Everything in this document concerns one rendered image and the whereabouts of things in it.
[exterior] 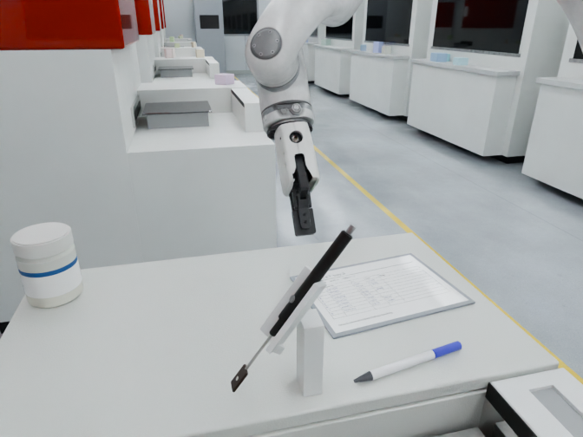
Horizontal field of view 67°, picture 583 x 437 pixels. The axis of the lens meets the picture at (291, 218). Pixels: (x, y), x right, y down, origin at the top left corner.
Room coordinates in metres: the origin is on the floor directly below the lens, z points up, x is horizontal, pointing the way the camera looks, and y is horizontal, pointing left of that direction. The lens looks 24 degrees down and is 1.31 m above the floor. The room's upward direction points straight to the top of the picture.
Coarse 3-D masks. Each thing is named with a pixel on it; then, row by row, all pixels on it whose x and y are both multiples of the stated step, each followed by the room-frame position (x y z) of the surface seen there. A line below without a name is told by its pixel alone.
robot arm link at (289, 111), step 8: (280, 104) 0.70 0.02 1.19; (288, 104) 0.70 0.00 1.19; (296, 104) 0.70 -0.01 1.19; (304, 104) 0.71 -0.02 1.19; (264, 112) 0.71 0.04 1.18; (272, 112) 0.70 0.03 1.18; (280, 112) 0.69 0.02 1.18; (288, 112) 0.69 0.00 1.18; (296, 112) 0.69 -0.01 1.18; (304, 112) 0.70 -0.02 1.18; (312, 112) 0.72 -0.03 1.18; (264, 120) 0.71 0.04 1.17; (272, 120) 0.69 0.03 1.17; (280, 120) 0.69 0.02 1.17; (288, 120) 0.69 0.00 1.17; (296, 120) 0.70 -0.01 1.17; (304, 120) 0.70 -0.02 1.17; (312, 120) 0.71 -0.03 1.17; (264, 128) 0.71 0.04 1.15
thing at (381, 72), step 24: (384, 0) 7.44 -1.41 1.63; (408, 0) 6.71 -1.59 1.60; (432, 0) 6.51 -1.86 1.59; (384, 24) 7.38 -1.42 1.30; (408, 24) 6.64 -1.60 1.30; (360, 48) 7.82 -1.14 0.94; (384, 48) 6.87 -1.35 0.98; (408, 48) 6.58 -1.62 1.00; (360, 72) 7.64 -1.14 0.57; (384, 72) 6.74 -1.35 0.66; (408, 72) 6.51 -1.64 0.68; (360, 96) 7.58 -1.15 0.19; (384, 96) 6.67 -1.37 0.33; (408, 96) 6.46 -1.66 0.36
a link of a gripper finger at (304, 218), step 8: (296, 192) 0.63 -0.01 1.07; (304, 200) 0.63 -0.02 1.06; (304, 208) 0.63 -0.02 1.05; (296, 216) 0.63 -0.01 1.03; (304, 216) 0.63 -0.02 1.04; (312, 216) 0.63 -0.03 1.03; (296, 224) 0.62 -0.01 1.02; (304, 224) 0.62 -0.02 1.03; (312, 224) 0.63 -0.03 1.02; (296, 232) 0.62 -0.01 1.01; (304, 232) 0.62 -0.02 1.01; (312, 232) 0.62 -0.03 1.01
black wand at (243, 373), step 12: (348, 228) 0.36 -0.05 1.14; (336, 240) 0.36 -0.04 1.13; (348, 240) 0.35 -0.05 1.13; (336, 252) 0.35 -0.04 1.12; (324, 264) 0.35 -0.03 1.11; (312, 276) 0.35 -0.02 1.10; (300, 288) 0.35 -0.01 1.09; (300, 300) 0.34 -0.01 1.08; (288, 312) 0.34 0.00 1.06; (276, 324) 0.34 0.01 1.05; (252, 360) 0.34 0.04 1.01; (240, 372) 0.34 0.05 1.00
